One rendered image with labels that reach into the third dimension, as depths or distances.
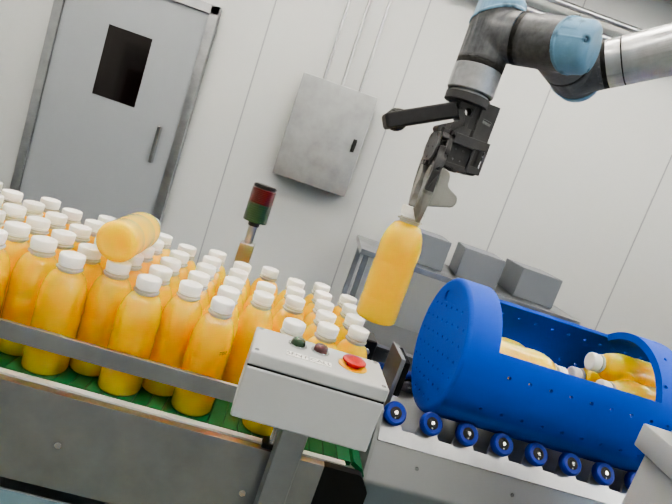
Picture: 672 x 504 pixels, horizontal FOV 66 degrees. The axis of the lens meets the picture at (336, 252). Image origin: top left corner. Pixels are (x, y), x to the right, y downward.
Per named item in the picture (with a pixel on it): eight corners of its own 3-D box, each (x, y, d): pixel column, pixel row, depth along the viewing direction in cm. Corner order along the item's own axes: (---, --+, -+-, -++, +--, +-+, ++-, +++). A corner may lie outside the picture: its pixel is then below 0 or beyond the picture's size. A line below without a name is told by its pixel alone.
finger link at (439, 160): (436, 191, 79) (453, 136, 79) (427, 188, 79) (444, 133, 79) (427, 194, 83) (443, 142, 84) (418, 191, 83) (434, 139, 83)
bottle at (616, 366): (689, 380, 109) (611, 355, 107) (673, 408, 111) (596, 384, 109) (667, 364, 116) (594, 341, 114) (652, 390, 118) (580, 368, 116)
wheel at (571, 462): (583, 454, 103) (576, 455, 105) (563, 448, 103) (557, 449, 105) (583, 478, 101) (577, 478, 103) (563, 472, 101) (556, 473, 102)
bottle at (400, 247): (370, 326, 83) (409, 216, 80) (347, 308, 89) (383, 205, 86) (402, 330, 87) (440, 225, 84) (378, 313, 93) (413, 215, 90)
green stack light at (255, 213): (265, 226, 133) (271, 208, 132) (241, 219, 132) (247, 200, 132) (267, 223, 139) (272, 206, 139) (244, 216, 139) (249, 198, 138)
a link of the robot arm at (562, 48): (613, 40, 77) (541, 31, 83) (600, 7, 68) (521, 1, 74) (592, 92, 78) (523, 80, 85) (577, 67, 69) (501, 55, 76)
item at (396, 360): (391, 418, 104) (413, 362, 102) (380, 415, 104) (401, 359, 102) (383, 395, 114) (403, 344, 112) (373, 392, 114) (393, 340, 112)
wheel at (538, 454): (549, 444, 102) (543, 445, 104) (529, 438, 102) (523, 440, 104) (549, 468, 100) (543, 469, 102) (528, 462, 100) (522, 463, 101)
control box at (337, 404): (366, 453, 73) (390, 388, 72) (229, 416, 71) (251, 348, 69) (358, 418, 83) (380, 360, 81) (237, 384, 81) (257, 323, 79)
